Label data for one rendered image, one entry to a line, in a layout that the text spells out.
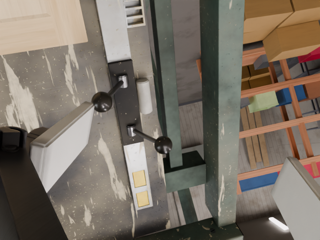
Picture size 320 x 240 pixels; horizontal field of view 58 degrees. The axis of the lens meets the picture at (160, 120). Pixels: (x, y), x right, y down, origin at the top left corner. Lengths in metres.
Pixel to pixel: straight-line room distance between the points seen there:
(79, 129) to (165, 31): 0.56
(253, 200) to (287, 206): 10.18
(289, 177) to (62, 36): 0.51
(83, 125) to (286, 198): 0.13
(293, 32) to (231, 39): 3.17
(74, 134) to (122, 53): 0.46
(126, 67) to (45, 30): 0.17
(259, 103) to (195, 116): 5.16
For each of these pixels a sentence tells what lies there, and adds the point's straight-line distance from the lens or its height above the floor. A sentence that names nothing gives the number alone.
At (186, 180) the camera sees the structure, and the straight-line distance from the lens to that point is 0.91.
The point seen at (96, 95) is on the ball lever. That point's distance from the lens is 0.52.
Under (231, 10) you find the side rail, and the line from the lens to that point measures 0.65.
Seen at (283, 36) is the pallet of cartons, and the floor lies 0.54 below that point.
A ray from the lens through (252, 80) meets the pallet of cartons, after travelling 6.83.
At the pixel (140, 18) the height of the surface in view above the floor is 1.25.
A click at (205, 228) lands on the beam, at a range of 0.97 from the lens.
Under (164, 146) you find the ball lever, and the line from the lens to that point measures 0.58.
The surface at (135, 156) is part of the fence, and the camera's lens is 0.72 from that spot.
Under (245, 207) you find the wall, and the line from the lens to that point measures 10.34.
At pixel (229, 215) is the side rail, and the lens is 0.95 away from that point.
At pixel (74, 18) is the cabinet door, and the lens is 0.61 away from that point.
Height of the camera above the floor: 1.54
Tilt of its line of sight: 7 degrees down
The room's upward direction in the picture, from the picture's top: 167 degrees clockwise
